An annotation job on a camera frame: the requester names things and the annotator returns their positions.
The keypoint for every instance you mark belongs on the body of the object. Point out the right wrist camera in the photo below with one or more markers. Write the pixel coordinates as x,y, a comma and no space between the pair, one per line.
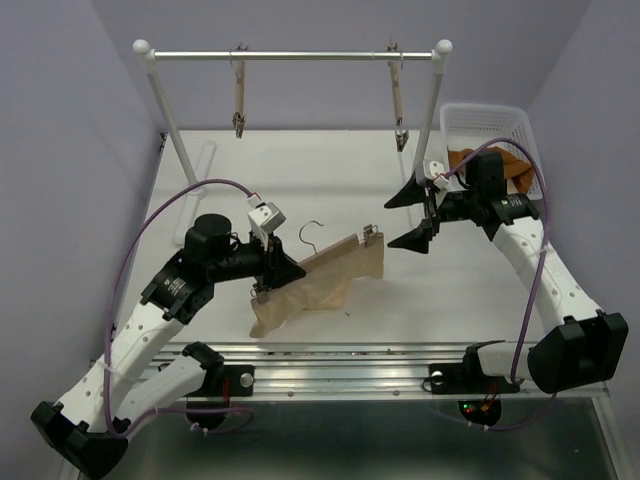
435,176

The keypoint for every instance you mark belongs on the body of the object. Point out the wooden clip hanger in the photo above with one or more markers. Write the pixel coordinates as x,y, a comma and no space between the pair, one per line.
401,135
365,237

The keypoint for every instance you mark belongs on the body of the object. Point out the white metal clothes rack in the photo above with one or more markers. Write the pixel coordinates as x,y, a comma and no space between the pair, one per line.
150,57

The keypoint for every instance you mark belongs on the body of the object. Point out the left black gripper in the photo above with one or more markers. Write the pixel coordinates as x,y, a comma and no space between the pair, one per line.
277,269

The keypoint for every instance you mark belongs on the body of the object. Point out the empty left wooden hanger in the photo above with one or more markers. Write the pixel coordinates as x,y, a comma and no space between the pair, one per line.
239,115

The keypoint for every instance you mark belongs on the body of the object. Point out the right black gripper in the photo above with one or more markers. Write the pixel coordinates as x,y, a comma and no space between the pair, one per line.
418,238

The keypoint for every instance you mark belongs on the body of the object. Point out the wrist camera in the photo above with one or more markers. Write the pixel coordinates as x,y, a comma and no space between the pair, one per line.
435,176
264,218

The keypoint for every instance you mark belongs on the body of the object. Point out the aluminium mounting rail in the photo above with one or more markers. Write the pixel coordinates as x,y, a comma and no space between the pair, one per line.
316,372

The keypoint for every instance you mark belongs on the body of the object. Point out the white plastic basket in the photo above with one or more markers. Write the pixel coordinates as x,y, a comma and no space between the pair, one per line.
467,126

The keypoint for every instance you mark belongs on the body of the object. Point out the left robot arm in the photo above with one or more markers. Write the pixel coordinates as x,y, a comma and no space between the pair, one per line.
90,425

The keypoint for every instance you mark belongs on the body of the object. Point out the beige underwear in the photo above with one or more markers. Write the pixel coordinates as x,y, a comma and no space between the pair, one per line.
324,288

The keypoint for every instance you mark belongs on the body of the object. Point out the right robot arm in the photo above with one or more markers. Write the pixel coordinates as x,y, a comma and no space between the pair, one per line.
582,344

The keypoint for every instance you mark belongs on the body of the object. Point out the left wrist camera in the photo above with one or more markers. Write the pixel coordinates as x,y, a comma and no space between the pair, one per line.
264,218

